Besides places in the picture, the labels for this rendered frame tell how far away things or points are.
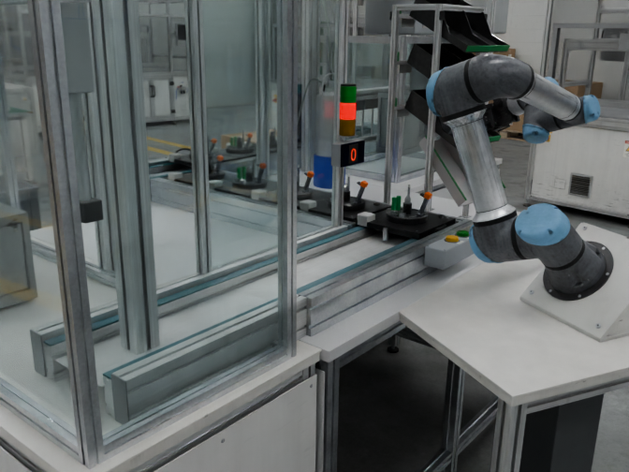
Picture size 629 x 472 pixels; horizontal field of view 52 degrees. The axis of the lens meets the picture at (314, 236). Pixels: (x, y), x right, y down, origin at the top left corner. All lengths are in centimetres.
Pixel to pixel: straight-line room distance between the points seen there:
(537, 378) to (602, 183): 479
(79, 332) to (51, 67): 40
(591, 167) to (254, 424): 513
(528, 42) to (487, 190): 989
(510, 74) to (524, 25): 996
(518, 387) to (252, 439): 57
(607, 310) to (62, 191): 129
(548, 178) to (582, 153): 40
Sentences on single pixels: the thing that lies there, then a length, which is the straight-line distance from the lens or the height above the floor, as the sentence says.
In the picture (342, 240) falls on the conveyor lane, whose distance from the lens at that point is 207.
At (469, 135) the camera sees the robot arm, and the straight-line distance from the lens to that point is 174.
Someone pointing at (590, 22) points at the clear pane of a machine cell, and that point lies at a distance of 621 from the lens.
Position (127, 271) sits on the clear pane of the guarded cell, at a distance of 113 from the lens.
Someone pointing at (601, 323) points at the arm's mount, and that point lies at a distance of 174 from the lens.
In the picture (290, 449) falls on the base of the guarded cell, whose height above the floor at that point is 65.
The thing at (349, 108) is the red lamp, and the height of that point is 135.
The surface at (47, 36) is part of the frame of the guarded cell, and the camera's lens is 99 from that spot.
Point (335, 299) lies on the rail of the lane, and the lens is 163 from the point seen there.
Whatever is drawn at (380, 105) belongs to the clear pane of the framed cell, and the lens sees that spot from 324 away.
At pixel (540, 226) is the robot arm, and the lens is 169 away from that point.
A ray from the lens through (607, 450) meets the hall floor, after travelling 294.
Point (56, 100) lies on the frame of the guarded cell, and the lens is 100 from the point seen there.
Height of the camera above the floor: 156
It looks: 17 degrees down
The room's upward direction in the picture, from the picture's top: 1 degrees clockwise
